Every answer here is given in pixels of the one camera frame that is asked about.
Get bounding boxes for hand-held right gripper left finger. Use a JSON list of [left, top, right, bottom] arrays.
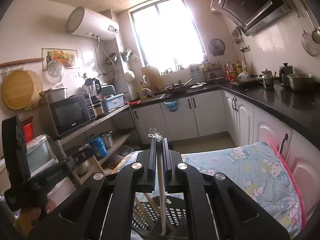
[[27, 137, 158, 240]]

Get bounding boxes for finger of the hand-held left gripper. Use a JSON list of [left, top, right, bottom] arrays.
[[65, 147, 94, 172]]

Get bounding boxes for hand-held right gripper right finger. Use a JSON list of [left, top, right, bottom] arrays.
[[162, 137, 292, 240]]

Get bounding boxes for group of wooden chopsticks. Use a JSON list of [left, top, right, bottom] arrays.
[[134, 192, 157, 231]]

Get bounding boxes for plastic chopstick pair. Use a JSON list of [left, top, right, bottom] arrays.
[[148, 127, 167, 237]]

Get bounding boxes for dark green perforated utensil holder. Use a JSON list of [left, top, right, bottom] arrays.
[[131, 194, 188, 240]]

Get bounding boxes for person's left hand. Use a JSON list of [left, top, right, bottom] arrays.
[[14, 206, 42, 238]]

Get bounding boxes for blue tin can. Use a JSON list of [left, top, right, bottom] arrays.
[[89, 135, 108, 159]]

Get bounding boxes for red plastic bucket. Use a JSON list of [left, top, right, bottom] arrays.
[[21, 122, 35, 143]]

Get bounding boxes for small steel pot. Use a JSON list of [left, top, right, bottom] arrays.
[[99, 130, 115, 149]]

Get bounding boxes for black microwave oven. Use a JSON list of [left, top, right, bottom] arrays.
[[48, 93, 97, 138]]

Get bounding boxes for metal kitchen shelf rack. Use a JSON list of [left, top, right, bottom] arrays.
[[55, 104, 141, 182]]

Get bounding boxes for blue hanging bin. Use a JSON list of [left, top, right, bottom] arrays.
[[164, 99, 181, 113]]

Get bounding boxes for kitchen base cabinets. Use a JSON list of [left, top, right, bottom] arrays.
[[130, 89, 320, 205]]

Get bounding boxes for round wooden cutting board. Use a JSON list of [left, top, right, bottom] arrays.
[[2, 69, 43, 111]]

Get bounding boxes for grey-blue dish tub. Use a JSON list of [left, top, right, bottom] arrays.
[[101, 93, 125, 113]]

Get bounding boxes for box on microwave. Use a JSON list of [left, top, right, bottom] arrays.
[[41, 87, 68, 103]]

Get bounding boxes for cartoon cat printed tablecloth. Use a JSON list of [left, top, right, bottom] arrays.
[[120, 141, 304, 240]]

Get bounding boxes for blender with dark base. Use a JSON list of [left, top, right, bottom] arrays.
[[82, 78, 102, 106]]

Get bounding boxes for black wok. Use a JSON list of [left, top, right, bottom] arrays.
[[165, 79, 193, 95]]

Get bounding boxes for wooden rolling pin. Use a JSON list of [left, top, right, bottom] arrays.
[[0, 58, 45, 68]]

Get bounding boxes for countertop spice rack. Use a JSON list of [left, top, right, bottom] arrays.
[[189, 62, 225, 81]]

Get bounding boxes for cluster of condiment bottles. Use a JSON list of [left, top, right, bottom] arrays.
[[224, 59, 247, 81]]

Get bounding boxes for black kitchen countertop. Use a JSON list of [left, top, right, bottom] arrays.
[[129, 81, 320, 145]]

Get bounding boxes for kitchen window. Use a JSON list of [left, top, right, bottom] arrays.
[[128, 0, 208, 73]]

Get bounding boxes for steel kettle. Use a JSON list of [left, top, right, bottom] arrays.
[[258, 68, 276, 89]]

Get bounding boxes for white water heater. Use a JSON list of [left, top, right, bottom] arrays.
[[65, 6, 120, 41]]

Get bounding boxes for dark kettle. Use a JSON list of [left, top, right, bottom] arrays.
[[279, 63, 294, 86]]

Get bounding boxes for steel basin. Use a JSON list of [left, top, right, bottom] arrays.
[[285, 73, 316, 91]]

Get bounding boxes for black range hood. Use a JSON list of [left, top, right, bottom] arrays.
[[210, 0, 293, 37]]

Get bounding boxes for steel ladle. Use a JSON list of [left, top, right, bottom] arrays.
[[305, 4, 320, 44]]

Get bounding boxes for fruit wall poster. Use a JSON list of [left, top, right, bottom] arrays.
[[41, 48, 78, 71]]

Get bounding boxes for small dark wall fan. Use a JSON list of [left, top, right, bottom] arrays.
[[208, 38, 226, 56]]

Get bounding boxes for wire mesh strainer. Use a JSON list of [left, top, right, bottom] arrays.
[[301, 29, 318, 57]]

